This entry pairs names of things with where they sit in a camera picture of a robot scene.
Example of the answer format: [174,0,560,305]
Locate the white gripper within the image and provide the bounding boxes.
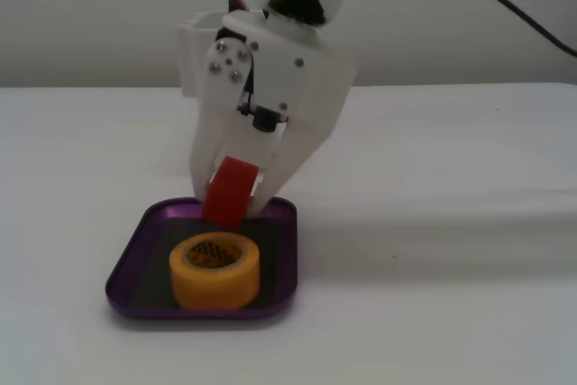
[189,9,358,220]

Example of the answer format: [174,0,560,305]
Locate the red rectangular cube block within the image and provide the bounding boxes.
[200,155,261,230]

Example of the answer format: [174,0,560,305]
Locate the black zip tie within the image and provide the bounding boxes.
[236,103,290,133]

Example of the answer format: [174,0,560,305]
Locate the white plastic pen holder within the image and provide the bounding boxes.
[174,9,229,98]

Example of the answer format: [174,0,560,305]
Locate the yellow masking tape roll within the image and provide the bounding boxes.
[169,231,261,311]

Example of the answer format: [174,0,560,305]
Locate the purple metal tray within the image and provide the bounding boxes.
[105,196,298,319]

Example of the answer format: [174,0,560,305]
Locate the black cable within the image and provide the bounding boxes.
[426,0,577,58]

